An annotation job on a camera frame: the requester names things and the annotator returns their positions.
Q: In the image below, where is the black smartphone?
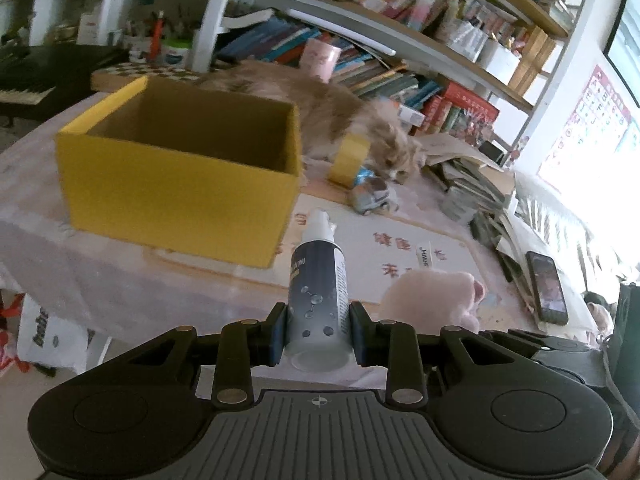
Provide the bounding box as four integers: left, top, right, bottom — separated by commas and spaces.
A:
525, 251, 570, 325

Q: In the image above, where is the pile of books and papers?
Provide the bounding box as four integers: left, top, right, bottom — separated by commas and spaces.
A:
425, 155, 533, 306

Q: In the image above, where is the white plastic bag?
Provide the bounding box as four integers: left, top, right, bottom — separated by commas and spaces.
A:
17, 292, 93, 376

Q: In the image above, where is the white bookshelf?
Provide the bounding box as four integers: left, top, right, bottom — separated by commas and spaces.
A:
0, 0, 601, 171

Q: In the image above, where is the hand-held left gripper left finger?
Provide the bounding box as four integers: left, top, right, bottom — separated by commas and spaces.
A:
120, 302, 291, 409

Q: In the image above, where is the small white toy car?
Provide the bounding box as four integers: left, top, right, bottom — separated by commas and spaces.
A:
348, 179, 401, 217

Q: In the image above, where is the fluffy orange cat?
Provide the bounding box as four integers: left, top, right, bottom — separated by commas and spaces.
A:
200, 60, 428, 183

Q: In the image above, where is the cartoon printed desk mat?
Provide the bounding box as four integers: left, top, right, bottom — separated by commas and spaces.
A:
145, 180, 501, 306

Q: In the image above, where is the red boxed book set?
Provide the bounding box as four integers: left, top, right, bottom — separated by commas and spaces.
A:
440, 82, 501, 136

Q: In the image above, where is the dark blue spray bottle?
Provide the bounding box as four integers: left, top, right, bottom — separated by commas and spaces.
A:
282, 208, 353, 372

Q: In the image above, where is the pink plush toy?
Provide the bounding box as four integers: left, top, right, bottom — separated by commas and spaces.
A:
380, 270, 488, 336

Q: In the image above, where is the yellow tape roll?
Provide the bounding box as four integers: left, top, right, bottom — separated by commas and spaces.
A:
327, 132, 371, 190

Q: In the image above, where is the white and orange carton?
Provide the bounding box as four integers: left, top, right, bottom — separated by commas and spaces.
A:
397, 104, 426, 127

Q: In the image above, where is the white jar with blue label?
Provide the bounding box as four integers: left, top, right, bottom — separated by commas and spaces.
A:
162, 37, 193, 68

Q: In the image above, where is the wooden chessboard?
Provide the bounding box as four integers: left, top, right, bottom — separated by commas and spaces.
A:
91, 62, 206, 93

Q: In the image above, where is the yellow cardboard box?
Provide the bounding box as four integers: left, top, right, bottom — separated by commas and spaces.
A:
55, 75, 303, 268

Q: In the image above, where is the window with dark frame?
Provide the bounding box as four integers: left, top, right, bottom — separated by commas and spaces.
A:
602, 0, 640, 111

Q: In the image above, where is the pink and white bottle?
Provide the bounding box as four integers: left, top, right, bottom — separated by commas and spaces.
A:
407, 0, 441, 31

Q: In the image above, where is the red marker pen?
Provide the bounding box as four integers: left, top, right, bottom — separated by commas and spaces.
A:
150, 10, 166, 61

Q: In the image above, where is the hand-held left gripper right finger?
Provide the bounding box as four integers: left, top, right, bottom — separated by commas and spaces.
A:
348, 301, 521, 407

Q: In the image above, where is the open beige book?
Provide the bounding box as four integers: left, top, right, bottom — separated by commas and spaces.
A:
420, 132, 501, 168

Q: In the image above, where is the row of colourful books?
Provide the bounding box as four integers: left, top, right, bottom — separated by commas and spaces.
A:
220, 10, 446, 126

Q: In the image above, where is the wall poster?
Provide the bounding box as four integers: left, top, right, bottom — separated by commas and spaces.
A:
537, 64, 640, 196

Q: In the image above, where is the shelf of upright books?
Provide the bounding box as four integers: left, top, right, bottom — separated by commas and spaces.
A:
360, 0, 576, 61

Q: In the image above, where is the pink printed cup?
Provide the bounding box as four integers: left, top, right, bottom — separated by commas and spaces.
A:
300, 39, 342, 85

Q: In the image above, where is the black piano keyboard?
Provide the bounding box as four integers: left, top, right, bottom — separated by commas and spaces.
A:
0, 45, 128, 121

